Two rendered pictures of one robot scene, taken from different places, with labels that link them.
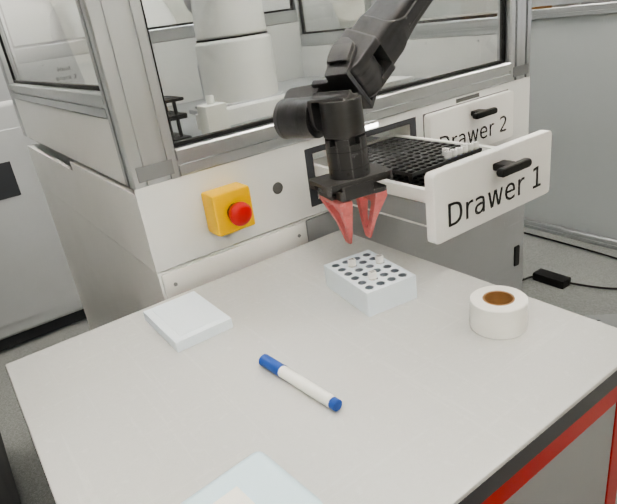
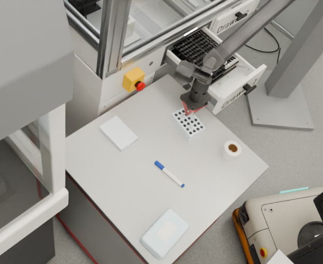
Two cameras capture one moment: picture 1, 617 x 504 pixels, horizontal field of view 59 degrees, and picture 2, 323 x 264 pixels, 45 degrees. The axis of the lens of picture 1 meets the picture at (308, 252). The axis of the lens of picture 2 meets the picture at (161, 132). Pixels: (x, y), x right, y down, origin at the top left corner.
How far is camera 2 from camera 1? 0.96 m
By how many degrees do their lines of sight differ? 38
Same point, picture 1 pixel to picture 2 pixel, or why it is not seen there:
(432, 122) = (219, 22)
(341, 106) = (204, 85)
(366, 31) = (221, 55)
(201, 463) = (146, 204)
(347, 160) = (199, 98)
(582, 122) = not seen: outside the picture
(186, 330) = (123, 142)
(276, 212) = (147, 72)
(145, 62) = (123, 35)
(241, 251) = not seen: hidden behind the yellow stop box
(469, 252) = not seen: hidden behind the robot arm
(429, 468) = (209, 209)
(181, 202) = (116, 79)
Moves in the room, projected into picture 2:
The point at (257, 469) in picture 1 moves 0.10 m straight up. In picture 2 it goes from (171, 215) to (179, 203)
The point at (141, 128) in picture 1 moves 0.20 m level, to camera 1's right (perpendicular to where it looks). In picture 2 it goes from (112, 58) to (169, 58)
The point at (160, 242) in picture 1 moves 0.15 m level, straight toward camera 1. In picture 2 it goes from (104, 94) to (121, 126)
